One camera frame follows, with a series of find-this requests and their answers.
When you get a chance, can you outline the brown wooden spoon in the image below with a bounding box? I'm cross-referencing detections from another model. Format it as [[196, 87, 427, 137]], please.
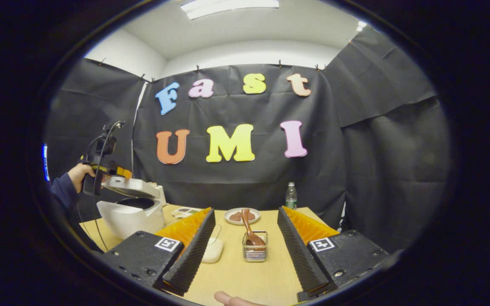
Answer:
[[241, 208, 267, 248]]

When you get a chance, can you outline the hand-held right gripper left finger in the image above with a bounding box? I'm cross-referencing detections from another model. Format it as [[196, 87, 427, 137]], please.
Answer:
[[100, 207, 216, 297]]

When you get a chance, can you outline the white divided sauce dish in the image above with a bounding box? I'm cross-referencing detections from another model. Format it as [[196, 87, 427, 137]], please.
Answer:
[[171, 207, 203, 218]]

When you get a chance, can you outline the clear container of white rice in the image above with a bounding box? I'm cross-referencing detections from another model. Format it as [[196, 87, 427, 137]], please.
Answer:
[[202, 223, 224, 264]]

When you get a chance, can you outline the metal wire chopstick holder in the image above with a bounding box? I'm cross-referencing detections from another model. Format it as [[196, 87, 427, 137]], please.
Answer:
[[242, 231, 268, 263]]

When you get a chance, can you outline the white rice cooker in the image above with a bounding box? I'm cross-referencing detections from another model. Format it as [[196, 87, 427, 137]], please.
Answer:
[[97, 176, 165, 240]]

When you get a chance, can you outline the clear plastic water bottle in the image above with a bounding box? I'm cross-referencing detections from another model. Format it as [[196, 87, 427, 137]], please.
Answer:
[[285, 182, 298, 210]]

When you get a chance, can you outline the white round plate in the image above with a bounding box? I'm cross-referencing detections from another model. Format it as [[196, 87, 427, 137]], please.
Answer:
[[224, 207, 261, 225]]

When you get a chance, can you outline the long ceiling light panel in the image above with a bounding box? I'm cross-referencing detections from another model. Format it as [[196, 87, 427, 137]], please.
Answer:
[[180, 0, 279, 20]]

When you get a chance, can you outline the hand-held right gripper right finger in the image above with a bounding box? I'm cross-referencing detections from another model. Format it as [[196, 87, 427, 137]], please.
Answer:
[[277, 206, 392, 303]]

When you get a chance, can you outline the black cable bundle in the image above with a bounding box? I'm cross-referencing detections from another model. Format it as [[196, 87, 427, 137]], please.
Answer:
[[77, 121, 122, 251]]

